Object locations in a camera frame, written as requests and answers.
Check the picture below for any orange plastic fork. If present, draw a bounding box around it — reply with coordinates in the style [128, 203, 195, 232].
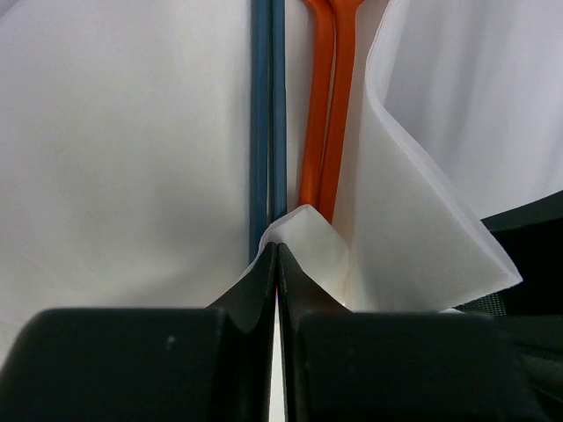
[299, 0, 335, 207]

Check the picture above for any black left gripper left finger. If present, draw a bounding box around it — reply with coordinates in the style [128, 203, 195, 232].
[1, 244, 276, 421]

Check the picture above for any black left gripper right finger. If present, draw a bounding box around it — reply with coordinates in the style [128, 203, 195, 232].
[277, 244, 545, 421]

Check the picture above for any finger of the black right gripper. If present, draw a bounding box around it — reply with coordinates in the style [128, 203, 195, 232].
[457, 192, 562, 421]

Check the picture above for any white paper napkin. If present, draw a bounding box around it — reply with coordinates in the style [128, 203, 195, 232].
[1, 1, 562, 351]

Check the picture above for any orange plastic spoon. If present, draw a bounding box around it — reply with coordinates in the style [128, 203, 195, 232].
[318, 0, 363, 223]

